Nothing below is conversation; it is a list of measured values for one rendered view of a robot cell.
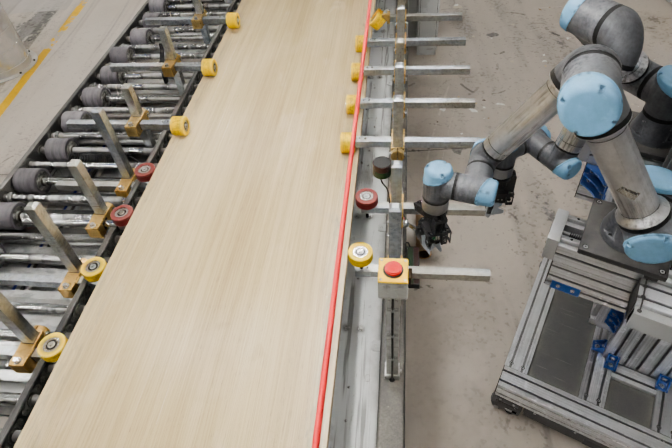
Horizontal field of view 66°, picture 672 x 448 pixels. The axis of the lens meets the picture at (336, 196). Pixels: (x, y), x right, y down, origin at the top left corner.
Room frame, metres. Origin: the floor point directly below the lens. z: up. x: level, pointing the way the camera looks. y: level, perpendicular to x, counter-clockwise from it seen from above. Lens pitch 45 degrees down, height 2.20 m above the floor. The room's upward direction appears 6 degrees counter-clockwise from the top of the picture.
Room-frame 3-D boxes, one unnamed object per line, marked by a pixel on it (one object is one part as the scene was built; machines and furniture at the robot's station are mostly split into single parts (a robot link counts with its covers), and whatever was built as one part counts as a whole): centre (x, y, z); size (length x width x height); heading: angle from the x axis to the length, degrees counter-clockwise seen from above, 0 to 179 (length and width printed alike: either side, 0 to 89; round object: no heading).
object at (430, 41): (2.23, -0.44, 0.95); 0.50 x 0.04 x 0.04; 80
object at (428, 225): (0.98, -0.28, 1.06); 0.09 x 0.08 x 0.12; 10
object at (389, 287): (0.71, -0.11, 1.18); 0.07 x 0.07 x 0.08; 80
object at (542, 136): (1.22, -0.64, 1.12); 0.11 x 0.11 x 0.08; 24
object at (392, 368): (0.71, -0.11, 0.93); 0.05 x 0.05 x 0.45; 80
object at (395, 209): (0.97, -0.16, 0.93); 0.03 x 0.03 x 0.48; 80
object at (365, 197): (1.27, -0.11, 0.85); 0.08 x 0.08 x 0.11
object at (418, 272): (0.99, -0.25, 0.80); 0.43 x 0.03 x 0.04; 80
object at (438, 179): (0.99, -0.28, 1.22); 0.09 x 0.08 x 0.11; 65
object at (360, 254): (1.03, -0.06, 0.85); 0.08 x 0.08 x 0.11
